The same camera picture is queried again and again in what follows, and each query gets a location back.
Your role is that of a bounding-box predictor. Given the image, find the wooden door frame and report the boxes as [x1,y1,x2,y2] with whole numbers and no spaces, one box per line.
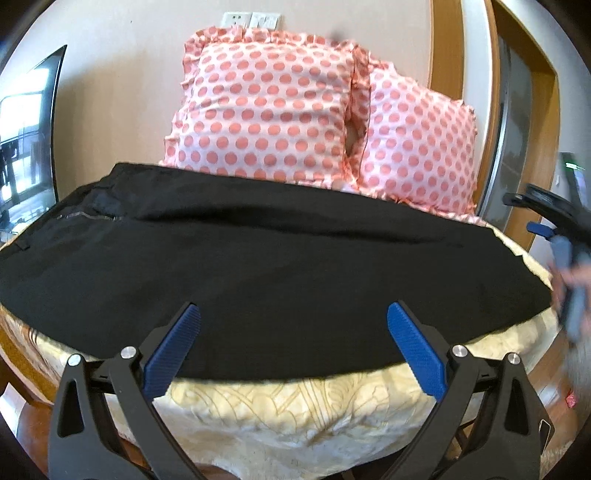
[429,1,560,249]

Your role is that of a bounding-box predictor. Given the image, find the cream patterned bed sheet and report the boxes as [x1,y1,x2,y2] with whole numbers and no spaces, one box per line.
[8,228,557,479]

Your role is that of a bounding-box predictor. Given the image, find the white wall socket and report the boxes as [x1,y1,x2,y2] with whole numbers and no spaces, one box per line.
[219,12,283,30]

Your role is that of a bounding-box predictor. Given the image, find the person's right hand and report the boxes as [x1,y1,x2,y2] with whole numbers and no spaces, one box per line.
[550,264,591,312]

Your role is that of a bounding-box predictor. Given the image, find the grey door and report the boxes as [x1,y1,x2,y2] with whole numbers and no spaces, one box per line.
[478,36,532,231]

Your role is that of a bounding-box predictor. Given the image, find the right pink polka-dot pillow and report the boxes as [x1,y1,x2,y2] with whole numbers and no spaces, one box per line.
[349,49,477,215]

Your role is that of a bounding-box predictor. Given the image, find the black pants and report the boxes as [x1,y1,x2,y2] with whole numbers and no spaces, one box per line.
[1,163,551,382]

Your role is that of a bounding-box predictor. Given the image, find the left pink polka-dot pillow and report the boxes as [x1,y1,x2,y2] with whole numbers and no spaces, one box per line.
[160,26,359,190]

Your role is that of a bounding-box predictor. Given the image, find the pink polka-dot pillow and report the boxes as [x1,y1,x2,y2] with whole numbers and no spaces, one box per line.
[349,49,477,215]
[160,26,359,190]

